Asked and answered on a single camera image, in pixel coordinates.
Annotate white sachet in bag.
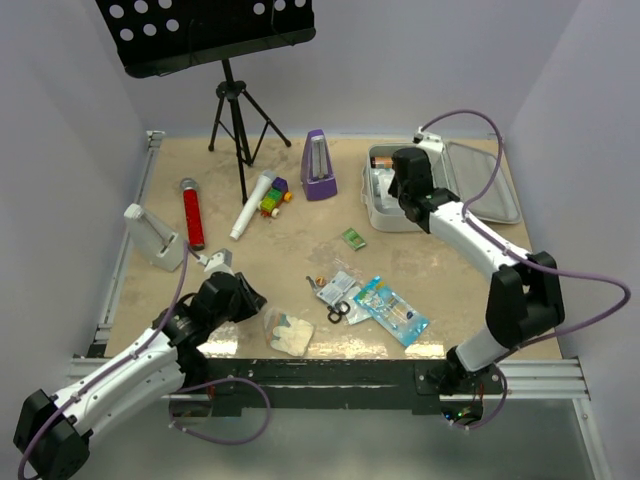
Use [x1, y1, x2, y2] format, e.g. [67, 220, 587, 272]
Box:
[316, 271, 356, 306]

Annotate blue plaster packet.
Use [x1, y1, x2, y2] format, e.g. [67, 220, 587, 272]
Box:
[354, 276, 429, 348]

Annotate brown bottle orange cap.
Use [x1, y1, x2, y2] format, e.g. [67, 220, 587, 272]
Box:
[370, 156, 393, 170]

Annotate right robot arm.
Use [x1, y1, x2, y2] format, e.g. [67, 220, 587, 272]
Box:
[388, 147, 565, 393]

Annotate clear bag with wipes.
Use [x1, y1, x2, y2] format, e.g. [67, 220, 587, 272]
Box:
[306, 259, 372, 325]

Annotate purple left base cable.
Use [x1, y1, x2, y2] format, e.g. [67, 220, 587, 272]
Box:
[168, 373, 273, 444]

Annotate grey open medicine case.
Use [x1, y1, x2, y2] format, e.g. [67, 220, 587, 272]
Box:
[361, 141, 521, 233]

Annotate black handled scissors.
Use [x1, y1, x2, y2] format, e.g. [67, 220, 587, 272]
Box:
[306, 276, 351, 324]

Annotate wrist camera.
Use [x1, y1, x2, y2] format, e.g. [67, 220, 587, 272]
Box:
[413, 127, 445, 163]
[197, 248, 234, 276]

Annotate colourful toy block train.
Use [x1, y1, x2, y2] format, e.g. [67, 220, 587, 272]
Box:
[259, 177, 293, 218]

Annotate red toy microphone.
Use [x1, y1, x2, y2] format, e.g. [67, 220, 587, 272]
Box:
[180, 178, 205, 251]

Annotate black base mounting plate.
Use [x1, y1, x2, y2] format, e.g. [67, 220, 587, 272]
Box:
[171, 358, 504, 417]

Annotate purple metronome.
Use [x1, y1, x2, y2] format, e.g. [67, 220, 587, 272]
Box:
[300, 129, 338, 201]

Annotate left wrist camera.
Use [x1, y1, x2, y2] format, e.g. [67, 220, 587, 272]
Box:
[197, 248, 234, 276]

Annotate white gauze packet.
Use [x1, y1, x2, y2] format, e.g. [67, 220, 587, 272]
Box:
[373, 169, 399, 211]

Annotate white toy microphone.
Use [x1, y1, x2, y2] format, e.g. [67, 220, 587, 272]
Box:
[230, 170, 276, 240]

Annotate black music stand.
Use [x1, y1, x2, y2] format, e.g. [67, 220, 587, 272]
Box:
[96, 0, 316, 202]

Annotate bag of white gloves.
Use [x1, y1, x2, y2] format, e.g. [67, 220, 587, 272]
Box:
[263, 308, 315, 358]

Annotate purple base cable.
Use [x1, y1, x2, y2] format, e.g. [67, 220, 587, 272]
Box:
[449, 369, 507, 431]
[168, 373, 273, 444]

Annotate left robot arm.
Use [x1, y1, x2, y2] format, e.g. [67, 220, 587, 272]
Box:
[13, 272, 267, 479]

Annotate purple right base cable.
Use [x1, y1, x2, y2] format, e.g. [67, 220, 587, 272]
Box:
[449, 369, 507, 431]

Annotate small green packet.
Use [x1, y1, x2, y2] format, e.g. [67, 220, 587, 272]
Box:
[341, 228, 367, 251]

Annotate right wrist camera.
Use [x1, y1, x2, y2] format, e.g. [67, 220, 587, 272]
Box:
[413, 127, 445, 163]

